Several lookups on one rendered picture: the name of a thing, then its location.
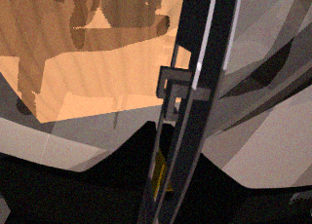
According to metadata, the light brown wooden board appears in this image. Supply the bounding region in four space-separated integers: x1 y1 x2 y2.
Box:
0 0 183 123

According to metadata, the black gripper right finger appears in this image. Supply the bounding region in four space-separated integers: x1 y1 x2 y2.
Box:
159 123 312 224

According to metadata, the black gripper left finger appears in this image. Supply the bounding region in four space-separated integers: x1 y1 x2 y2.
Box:
0 120 157 224

